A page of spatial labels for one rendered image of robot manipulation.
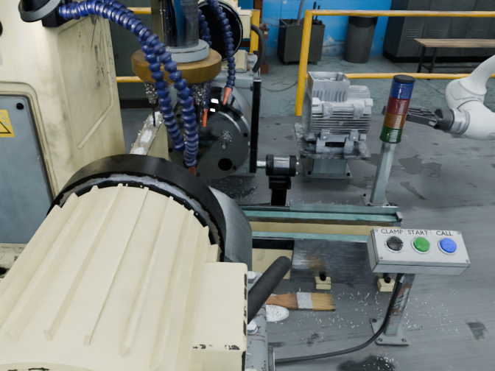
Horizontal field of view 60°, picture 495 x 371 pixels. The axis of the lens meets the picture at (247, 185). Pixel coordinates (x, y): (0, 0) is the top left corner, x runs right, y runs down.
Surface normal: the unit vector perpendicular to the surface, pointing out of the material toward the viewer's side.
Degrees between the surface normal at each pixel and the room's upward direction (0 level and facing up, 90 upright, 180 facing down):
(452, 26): 90
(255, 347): 0
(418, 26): 91
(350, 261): 90
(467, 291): 0
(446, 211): 0
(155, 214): 23
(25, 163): 90
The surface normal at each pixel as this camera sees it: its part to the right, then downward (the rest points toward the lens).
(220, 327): 0.04, -0.85
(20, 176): -0.01, 0.52
